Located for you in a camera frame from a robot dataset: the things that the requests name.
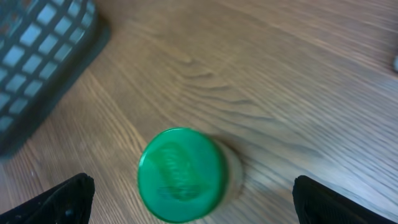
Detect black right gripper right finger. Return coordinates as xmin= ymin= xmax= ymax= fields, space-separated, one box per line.
xmin=292 ymin=175 xmax=397 ymax=224

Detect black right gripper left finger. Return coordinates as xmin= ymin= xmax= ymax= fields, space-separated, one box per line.
xmin=1 ymin=173 xmax=95 ymax=224

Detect green lid white jar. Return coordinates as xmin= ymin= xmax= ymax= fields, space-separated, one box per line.
xmin=137 ymin=127 xmax=244 ymax=223

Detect grey plastic mesh basket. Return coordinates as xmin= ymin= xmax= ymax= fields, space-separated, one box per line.
xmin=1 ymin=0 xmax=110 ymax=158

